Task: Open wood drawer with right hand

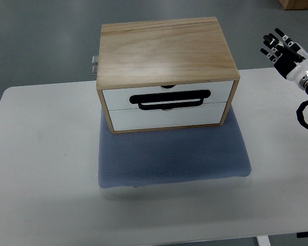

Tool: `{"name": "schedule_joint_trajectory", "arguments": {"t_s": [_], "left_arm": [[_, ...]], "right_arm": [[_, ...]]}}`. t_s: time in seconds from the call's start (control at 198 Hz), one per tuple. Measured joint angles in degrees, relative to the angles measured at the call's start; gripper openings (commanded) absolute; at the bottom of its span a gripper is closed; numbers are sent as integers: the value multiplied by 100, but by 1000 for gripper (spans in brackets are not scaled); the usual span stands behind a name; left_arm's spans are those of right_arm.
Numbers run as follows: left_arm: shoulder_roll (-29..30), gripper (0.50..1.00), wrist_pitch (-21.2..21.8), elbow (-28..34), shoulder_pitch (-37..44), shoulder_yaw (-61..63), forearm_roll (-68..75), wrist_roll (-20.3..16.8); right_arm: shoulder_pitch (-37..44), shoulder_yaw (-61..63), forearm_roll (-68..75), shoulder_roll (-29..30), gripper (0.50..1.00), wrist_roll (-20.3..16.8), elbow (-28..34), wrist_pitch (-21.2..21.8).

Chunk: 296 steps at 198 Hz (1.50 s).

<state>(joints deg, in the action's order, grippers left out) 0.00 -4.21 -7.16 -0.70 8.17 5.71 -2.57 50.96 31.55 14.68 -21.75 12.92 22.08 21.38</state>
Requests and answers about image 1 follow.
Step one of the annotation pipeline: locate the cardboard box corner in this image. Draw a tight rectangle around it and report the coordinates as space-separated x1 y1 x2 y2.
279 0 308 10

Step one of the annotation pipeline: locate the wooden drawer cabinet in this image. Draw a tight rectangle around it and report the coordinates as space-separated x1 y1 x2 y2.
97 17 240 133

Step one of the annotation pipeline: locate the white table leg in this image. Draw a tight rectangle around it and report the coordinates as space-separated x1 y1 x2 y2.
256 236 271 246

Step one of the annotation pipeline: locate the white drawer black handle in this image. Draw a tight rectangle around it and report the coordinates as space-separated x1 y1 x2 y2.
103 81 234 110

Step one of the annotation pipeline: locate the blue mesh mat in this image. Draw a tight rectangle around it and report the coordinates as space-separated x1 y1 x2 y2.
98 110 252 189

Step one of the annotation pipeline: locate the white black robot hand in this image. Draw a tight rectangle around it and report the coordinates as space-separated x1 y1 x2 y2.
260 28 308 88

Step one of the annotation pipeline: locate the metal clamp behind cabinet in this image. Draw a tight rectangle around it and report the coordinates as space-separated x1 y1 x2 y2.
92 55 99 75

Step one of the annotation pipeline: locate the white lower drawer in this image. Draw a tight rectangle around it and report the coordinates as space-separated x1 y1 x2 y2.
109 102 226 131

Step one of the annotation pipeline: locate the black table control panel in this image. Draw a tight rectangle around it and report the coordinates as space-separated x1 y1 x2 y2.
296 232 308 238

